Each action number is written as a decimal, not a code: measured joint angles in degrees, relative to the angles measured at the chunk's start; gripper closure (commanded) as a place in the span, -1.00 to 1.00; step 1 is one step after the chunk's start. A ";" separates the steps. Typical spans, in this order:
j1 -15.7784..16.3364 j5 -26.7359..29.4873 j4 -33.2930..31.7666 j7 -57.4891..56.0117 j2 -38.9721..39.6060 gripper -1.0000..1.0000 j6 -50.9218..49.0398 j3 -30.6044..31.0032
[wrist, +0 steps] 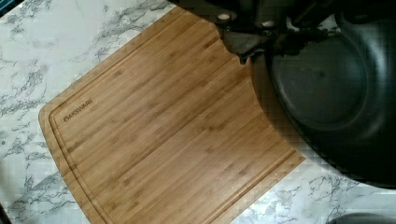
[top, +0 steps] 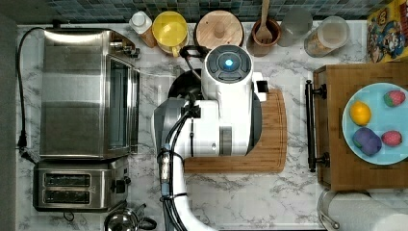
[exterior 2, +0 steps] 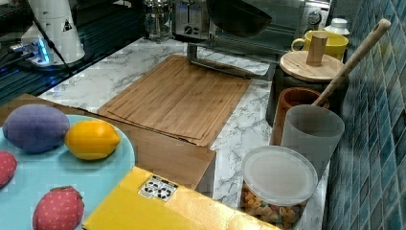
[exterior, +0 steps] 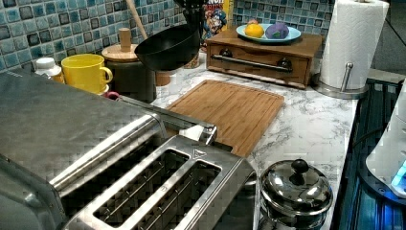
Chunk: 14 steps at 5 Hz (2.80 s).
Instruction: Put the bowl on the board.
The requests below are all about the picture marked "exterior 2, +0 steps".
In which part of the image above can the yellow cardboard box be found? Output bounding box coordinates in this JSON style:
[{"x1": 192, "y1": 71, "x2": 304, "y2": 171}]
[{"x1": 82, "y1": 167, "x2": 280, "y2": 230}]

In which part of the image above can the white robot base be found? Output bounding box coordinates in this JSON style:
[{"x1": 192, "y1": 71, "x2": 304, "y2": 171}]
[{"x1": 11, "y1": 0, "x2": 85, "y2": 68}]

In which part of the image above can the silver toaster oven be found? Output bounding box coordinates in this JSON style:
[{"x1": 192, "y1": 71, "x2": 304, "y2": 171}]
[{"x1": 187, "y1": 0, "x2": 334, "y2": 81}]

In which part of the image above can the wooden cutting board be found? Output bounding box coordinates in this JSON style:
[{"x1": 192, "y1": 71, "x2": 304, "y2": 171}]
[{"x1": 98, "y1": 55, "x2": 251, "y2": 147}]

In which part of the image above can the silver toaster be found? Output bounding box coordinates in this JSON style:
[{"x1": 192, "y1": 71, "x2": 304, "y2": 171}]
[{"x1": 172, "y1": 0, "x2": 211, "y2": 40}]

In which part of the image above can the purple plush fruit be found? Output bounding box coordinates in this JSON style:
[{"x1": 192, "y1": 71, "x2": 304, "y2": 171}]
[{"x1": 3, "y1": 104, "x2": 70, "y2": 153}]

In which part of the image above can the black canister with wooden lid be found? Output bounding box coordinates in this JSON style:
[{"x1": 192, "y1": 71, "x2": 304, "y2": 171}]
[{"x1": 265, "y1": 50, "x2": 344, "y2": 126}]

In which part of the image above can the light blue plate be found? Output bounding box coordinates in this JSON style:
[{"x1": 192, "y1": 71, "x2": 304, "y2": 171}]
[{"x1": 0, "y1": 131, "x2": 135, "y2": 230}]

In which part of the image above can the glass french press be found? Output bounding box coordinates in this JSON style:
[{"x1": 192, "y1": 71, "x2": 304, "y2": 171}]
[{"x1": 144, "y1": 0, "x2": 170, "y2": 43}]

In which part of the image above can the black bowl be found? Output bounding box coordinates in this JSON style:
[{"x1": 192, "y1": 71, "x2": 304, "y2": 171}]
[{"x1": 206, "y1": 0, "x2": 272, "y2": 37}]

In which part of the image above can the yellow plush lemon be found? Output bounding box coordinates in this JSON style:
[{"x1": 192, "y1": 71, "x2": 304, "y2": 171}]
[{"x1": 64, "y1": 120, "x2": 121, "y2": 160}]

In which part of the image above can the red plush fruit at edge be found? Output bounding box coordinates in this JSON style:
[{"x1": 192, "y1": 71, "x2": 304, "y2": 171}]
[{"x1": 0, "y1": 151, "x2": 17, "y2": 187}]

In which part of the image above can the wooden spoon handle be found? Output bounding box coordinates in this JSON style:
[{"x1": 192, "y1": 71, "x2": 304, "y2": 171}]
[{"x1": 312, "y1": 18, "x2": 392, "y2": 106}]

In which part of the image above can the plastic jar with cereal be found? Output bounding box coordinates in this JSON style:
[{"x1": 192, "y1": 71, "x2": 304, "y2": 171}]
[{"x1": 240, "y1": 146, "x2": 318, "y2": 230}]

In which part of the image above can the frosted grey cup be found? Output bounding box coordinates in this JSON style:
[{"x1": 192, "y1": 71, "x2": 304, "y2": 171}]
[{"x1": 282, "y1": 104, "x2": 345, "y2": 178}]

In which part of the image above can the red plush strawberry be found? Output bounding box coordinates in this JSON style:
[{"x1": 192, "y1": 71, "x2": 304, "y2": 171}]
[{"x1": 32, "y1": 186, "x2": 84, "y2": 230}]

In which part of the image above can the brown utensil holder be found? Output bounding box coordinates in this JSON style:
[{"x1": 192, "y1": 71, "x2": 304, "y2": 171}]
[{"x1": 270, "y1": 86, "x2": 330, "y2": 147}]

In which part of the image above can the white bottle cap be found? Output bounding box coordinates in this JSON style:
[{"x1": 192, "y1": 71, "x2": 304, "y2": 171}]
[{"x1": 325, "y1": 18, "x2": 350, "y2": 35}]

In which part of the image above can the yellow mug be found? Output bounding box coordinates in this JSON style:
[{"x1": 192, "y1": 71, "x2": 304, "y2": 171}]
[{"x1": 291, "y1": 31, "x2": 349, "y2": 60}]

